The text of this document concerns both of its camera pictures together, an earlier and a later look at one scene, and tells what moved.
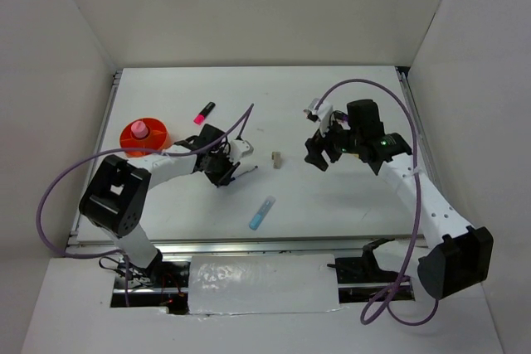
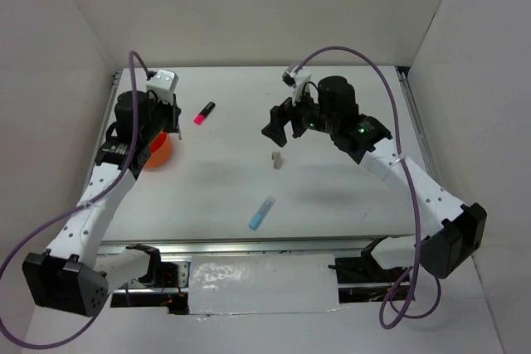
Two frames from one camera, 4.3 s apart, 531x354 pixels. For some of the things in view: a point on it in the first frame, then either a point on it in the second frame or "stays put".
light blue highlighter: [261, 213] stays put
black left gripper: [225, 177] → [172, 111]
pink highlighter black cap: [205, 112] stays put
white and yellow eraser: [276, 157] stays put
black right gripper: [316, 144] → [280, 115]
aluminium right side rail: [423, 142] stays put
